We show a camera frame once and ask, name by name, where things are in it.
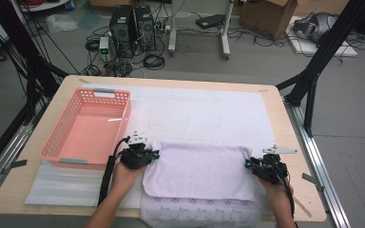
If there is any small white box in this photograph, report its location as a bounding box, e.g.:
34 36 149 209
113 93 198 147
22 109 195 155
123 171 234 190
98 36 110 55

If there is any grey metal bracket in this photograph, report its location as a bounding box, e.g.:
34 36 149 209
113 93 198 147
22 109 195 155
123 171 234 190
301 172 325 193
1 159 29 176

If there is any white metal stand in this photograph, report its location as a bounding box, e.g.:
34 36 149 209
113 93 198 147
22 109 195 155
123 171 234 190
167 0 236 61

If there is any grey and white device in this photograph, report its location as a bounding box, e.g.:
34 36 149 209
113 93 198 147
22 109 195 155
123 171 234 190
293 11 338 44

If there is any thin wooden stick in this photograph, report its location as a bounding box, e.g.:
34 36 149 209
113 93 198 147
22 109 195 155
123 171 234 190
294 198 313 219

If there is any open cardboard box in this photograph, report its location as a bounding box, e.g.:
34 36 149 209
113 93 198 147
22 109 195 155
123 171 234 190
239 0 298 40

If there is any teal sheet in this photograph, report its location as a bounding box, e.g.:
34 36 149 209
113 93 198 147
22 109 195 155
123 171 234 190
77 9 103 31

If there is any large black cable coil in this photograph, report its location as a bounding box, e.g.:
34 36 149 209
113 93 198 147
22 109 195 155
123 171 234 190
143 53 166 71

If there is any person's left hand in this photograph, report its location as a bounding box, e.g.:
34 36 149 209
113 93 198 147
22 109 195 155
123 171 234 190
111 161 146 198

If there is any pink plastic basket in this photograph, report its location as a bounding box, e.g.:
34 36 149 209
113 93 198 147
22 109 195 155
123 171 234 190
39 87 132 170

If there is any clear plastic bag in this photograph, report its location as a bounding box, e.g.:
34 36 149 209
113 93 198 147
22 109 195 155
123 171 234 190
46 12 79 34

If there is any lilac towel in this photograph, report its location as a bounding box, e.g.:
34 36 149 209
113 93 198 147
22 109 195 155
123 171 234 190
140 141 264 228

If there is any black flat device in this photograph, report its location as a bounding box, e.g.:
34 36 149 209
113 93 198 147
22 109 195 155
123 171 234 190
195 13 226 30

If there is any person's right hand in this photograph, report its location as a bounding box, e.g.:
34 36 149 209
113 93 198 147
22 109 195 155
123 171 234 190
259 177 295 207

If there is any thick black sleeved cable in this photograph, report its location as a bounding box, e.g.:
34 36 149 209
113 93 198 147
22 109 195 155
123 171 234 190
97 136 131 207

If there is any black metal frame with cables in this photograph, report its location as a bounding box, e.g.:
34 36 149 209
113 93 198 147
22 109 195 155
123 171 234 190
0 0 70 180

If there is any silver aluminium rail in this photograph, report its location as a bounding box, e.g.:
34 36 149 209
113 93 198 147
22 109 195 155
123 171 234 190
0 105 46 207
283 98 351 228

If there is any white board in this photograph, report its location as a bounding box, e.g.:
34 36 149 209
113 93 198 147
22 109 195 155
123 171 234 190
285 15 359 58

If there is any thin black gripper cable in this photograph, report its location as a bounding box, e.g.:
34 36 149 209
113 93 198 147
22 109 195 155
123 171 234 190
272 161 297 219

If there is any white round table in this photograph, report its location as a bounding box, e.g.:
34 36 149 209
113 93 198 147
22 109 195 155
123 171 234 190
18 0 70 13

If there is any white grid mat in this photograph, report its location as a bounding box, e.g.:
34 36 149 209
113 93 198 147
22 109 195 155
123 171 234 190
80 83 297 214

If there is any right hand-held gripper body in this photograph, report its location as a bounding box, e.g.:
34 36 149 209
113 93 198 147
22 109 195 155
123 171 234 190
251 144 298 185

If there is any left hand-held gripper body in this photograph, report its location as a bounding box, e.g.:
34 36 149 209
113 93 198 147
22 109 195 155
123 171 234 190
119 131 155 170

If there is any small black cable coil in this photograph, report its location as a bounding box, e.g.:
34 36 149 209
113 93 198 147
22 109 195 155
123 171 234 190
85 38 101 53

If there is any black computer tower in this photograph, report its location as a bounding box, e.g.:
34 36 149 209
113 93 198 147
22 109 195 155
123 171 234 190
134 5 157 51
108 4 137 58

